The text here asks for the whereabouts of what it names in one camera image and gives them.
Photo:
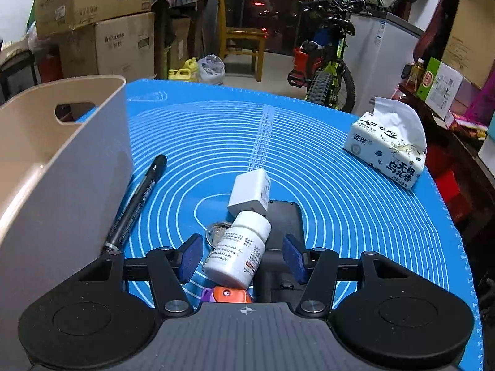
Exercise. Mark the translucent plastic bag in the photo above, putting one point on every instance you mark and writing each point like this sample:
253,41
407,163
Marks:
211,70

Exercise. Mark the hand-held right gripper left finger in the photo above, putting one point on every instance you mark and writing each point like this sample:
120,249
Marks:
191,258

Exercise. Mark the white pill bottle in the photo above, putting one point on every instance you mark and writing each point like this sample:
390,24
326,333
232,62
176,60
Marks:
236,255

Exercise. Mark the blue silicone mat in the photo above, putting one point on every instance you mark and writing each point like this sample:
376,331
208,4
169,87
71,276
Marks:
348,220

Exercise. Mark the orange purple toy knife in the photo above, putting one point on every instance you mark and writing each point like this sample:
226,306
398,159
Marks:
228,295

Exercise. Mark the flat brown cardboard box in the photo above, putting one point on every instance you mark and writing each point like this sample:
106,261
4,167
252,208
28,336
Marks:
470,38

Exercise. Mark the red container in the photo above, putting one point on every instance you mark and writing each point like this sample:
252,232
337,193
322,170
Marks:
50,65

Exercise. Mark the wooden chair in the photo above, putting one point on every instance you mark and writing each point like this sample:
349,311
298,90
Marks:
241,33

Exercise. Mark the dark glass door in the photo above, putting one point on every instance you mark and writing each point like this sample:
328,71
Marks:
267,11

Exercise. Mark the tall cardboard box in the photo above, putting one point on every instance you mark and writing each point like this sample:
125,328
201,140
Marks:
116,46

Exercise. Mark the dark wooden side table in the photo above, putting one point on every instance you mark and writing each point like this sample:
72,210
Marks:
456,154

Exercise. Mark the clear tape roll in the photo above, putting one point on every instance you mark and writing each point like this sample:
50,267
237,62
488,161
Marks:
212,235

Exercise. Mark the white charger adapter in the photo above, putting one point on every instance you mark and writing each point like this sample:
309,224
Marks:
247,193

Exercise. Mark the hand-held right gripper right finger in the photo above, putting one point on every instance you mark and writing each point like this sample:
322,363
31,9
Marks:
294,259

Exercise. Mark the white chest freezer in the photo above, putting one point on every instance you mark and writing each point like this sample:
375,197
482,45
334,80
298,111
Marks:
383,54

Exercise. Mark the black marker pen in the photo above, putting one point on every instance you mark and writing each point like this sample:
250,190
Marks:
135,205

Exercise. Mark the beige plastic storage basket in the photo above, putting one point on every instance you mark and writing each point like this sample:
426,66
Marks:
58,201

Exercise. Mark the white tissue pack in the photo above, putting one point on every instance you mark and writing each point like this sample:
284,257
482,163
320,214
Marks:
386,150

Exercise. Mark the cloth covered table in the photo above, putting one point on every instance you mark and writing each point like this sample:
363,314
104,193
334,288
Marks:
174,4

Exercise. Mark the black rectangular device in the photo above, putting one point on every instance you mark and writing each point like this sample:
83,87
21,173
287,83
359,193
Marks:
284,220

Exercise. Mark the green white carton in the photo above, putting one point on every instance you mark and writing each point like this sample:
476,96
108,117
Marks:
441,83

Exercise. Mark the black metal rack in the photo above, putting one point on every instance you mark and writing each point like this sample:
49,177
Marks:
17,69

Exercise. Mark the red bicycle bag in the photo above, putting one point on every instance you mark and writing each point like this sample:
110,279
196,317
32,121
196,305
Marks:
307,62

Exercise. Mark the green black bicycle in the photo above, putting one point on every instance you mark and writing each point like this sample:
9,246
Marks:
328,73

